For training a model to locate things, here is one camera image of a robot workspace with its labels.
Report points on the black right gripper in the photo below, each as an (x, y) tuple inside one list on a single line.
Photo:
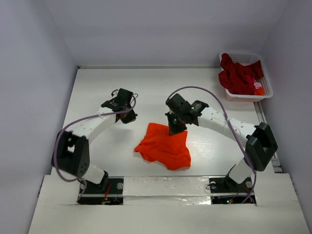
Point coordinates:
[(174, 122)]

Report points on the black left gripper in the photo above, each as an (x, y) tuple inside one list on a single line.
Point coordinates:
[(130, 118)]

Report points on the orange t-shirt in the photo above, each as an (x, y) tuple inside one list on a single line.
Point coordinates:
[(158, 145)]

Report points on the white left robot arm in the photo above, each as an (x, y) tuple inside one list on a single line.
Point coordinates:
[(71, 154)]

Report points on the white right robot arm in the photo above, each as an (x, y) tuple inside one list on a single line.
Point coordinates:
[(256, 141)]

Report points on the dark red t-shirt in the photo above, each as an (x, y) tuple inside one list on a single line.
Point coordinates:
[(234, 76)]

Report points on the orange garment in basket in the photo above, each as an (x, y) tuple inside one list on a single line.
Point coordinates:
[(259, 92)]

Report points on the white plastic laundry basket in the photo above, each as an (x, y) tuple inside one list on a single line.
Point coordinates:
[(247, 58)]

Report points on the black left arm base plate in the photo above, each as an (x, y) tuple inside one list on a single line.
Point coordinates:
[(111, 194)]

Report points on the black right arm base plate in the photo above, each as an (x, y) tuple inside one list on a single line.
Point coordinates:
[(226, 191)]

